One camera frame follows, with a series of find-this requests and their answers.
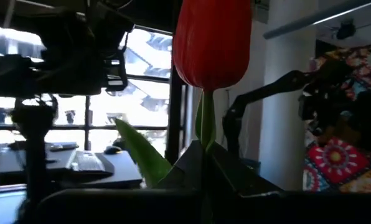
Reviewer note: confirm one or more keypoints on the grey ceiling pipe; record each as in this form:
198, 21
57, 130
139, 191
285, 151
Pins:
313, 17

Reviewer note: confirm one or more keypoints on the black window frame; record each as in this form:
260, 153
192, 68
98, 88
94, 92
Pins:
174, 118

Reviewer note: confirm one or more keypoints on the black desk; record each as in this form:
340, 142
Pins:
120, 174

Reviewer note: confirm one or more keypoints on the colourful crochet blanket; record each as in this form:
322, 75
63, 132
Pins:
338, 158

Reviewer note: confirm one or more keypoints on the black jointed arm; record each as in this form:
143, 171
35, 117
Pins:
266, 90

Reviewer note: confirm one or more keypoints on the artificial flowers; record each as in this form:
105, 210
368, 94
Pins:
210, 46

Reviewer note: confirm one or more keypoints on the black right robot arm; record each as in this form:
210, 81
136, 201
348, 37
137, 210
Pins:
33, 149

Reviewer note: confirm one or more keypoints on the white building column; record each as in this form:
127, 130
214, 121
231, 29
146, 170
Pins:
285, 124

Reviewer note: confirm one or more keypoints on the black computer mouse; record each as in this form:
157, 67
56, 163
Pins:
112, 150

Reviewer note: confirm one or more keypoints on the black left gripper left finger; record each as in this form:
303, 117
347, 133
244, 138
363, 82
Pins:
190, 168

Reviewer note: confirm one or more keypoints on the computer keyboard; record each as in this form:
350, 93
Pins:
86, 161

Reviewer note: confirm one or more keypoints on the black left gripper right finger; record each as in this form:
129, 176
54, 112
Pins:
232, 174

